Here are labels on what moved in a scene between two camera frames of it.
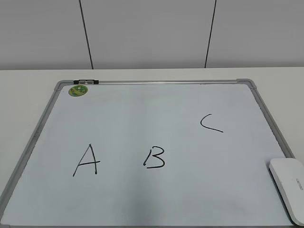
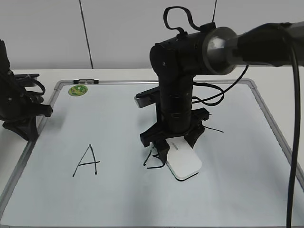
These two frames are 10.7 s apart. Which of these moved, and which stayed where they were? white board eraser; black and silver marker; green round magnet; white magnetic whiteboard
Moved: white board eraser
Stayed: black and silver marker; green round magnet; white magnetic whiteboard
